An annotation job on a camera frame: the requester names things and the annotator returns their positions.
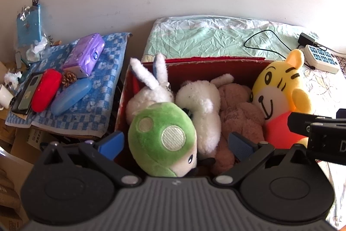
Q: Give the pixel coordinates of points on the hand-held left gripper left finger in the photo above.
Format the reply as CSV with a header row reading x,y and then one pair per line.
x,y
112,143

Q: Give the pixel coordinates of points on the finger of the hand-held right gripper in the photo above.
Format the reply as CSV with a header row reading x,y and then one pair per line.
x,y
297,122

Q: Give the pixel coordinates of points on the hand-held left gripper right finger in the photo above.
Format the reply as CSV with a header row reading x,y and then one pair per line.
x,y
240,144

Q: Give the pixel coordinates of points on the pink teddy bear plush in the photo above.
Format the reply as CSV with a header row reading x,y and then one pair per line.
x,y
240,112

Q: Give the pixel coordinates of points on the yellow tiger plush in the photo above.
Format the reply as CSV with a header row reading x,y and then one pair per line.
x,y
278,87

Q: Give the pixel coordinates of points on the green mushroom plush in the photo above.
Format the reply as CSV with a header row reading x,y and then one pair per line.
x,y
159,133

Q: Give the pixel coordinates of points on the white rabbit plush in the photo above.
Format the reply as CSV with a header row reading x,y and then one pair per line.
x,y
151,95

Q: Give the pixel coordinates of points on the red cardboard box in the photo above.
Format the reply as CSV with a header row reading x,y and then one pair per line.
x,y
216,66

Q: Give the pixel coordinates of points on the white fluffy plush toy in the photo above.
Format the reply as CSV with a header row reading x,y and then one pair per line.
x,y
200,106

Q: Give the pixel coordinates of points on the blue glasses case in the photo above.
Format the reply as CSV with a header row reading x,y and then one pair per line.
x,y
71,95

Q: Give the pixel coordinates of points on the cream power strip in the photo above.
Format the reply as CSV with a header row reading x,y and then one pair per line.
x,y
321,57

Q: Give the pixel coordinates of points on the blue checked towel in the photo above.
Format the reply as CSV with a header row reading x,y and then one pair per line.
x,y
108,71

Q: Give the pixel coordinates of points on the brown fuzzy blanket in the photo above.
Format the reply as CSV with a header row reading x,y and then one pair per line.
x,y
341,63

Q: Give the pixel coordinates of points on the brown pine cone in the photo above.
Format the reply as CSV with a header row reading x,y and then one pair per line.
x,y
69,79

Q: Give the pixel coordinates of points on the black power adapter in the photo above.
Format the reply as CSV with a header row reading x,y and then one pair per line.
x,y
306,38

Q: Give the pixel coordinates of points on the red glasses case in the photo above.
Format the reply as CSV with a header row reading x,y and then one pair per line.
x,y
46,90

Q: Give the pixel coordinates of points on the purple tissue pack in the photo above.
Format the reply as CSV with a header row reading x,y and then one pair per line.
x,y
85,53

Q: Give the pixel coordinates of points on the black smartphone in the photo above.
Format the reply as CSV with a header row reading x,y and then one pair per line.
x,y
28,93

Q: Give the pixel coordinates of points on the brown cardboard box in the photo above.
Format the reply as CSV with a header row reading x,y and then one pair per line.
x,y
16,182

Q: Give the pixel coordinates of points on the printed bed sheet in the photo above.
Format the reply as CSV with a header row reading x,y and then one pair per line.
x,y
205,36

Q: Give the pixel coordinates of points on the white mug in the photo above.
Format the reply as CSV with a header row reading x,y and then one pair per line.
x,y
5,97

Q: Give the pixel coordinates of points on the small panda toy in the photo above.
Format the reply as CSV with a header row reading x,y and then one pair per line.
x,y
10,79

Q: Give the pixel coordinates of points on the crumpled white tissue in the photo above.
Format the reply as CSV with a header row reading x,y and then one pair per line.
x,y
36,48

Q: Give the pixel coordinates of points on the blue pack in plastic bag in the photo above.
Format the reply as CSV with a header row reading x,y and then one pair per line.
x,y
28,25

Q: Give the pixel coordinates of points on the black binder clip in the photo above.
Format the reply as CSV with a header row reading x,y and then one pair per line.
x,y
35,1

